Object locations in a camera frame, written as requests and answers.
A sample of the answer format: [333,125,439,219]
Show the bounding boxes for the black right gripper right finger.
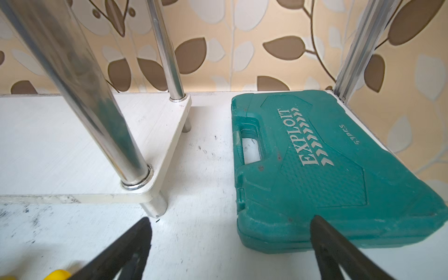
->
[310,215,392,280]

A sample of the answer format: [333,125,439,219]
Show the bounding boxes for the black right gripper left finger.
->
[70,217,152,280]

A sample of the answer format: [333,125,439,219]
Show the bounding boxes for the yellow rubber duck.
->
[0,269,72,280]

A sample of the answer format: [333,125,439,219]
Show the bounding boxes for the green plastic tool case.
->
[231,91,448,254]

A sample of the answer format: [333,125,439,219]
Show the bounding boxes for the white two-tier shelf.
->
[1,1,191,218]

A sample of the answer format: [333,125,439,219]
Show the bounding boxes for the aluminium frame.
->
[333,1,400,104]

